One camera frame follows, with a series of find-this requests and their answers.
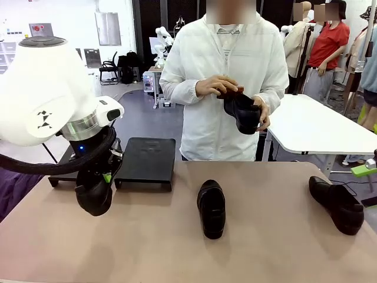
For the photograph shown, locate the person's right forearm white sleeve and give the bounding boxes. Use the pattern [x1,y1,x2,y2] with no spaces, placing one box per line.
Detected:
[158,78,199,104]

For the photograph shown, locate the black shoe stand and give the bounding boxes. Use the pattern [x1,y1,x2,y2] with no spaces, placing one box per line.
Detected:
[114,137,177,193]
[48,144,80,188]

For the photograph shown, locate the black office chair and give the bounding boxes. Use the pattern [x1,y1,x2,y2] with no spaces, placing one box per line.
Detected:
[99,52,119,86]

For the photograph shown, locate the mannequin in red shirt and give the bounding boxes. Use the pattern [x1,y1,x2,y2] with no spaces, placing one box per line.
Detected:
[305,0,351,104]

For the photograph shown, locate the black slanted pole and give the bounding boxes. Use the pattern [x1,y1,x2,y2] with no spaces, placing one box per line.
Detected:
[41,143,58,164]

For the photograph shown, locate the small metal wall panel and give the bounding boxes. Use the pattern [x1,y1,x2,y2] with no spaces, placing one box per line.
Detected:
[84,48,102,69]

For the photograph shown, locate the person's left hand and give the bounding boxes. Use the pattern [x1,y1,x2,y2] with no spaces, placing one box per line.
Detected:
[252,96,271,131]

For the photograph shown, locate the black floor cable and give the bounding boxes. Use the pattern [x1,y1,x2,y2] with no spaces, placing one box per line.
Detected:
[329,178,359,197]

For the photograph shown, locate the light blue hanging garment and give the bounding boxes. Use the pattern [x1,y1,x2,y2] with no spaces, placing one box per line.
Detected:
[359,29,377,107]

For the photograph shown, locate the black backpack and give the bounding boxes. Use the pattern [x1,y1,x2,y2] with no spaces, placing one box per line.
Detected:
[117,51,140,85]

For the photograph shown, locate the white desk table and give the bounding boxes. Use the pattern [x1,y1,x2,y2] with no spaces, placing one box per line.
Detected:
[264,93,377,179]

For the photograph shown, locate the purple cloth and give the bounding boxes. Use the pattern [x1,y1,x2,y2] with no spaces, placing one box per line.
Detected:
[0,172,45,222]

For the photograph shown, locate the mannequin in beige dress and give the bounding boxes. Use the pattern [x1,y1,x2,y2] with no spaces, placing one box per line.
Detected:
[343,26,369,116]

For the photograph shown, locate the grey wall panel red sign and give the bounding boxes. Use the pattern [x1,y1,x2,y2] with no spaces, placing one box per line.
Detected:
[28,22,54,38]

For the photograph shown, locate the dark grey floor mat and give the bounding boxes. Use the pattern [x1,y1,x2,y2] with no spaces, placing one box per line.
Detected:
[113,89,185,162]

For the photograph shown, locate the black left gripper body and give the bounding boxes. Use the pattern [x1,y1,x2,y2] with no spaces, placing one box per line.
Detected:
[70,133,112,179]

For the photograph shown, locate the silver clothes rack pole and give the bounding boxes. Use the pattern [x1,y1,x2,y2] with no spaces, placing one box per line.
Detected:
[355,0,376,73]

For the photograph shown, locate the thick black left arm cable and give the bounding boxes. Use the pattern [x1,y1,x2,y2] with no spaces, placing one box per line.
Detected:
[0,127,118,177]

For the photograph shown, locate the black leather loafer shoe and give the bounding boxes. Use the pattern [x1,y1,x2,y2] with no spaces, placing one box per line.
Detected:
[223,93,263,136]
[196,179,227,240]
[308,176,365,236]
[74,176,114,217]

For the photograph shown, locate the person in white jacket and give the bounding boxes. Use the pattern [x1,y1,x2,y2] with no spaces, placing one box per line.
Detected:
[158,0,290,162]

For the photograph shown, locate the computer case with lights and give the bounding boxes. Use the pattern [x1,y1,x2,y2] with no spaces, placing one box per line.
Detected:
[143,72,161,95]

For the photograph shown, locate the mannequin in beige coat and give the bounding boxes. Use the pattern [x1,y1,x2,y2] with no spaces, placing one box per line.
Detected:
[284,1,315,79]

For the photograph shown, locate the black camera tripod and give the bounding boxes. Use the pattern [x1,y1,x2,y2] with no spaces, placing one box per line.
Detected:
[291,25,315,96]

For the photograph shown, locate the person's right hand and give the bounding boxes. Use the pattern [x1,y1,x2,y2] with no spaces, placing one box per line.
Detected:
[196,75,239,97]

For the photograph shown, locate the small wooden desk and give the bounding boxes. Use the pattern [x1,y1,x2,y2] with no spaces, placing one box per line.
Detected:
[148,66,172,110]

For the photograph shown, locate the person's left forearm white sleeve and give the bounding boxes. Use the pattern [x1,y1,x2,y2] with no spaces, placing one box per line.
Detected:
[253,88,290,114]

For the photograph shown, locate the tall metal wall panel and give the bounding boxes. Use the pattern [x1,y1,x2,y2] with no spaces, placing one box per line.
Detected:
[94,12,122,47]

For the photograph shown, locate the white drawer cabinet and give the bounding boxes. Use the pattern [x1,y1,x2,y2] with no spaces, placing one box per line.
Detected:
[0,41,17,74]

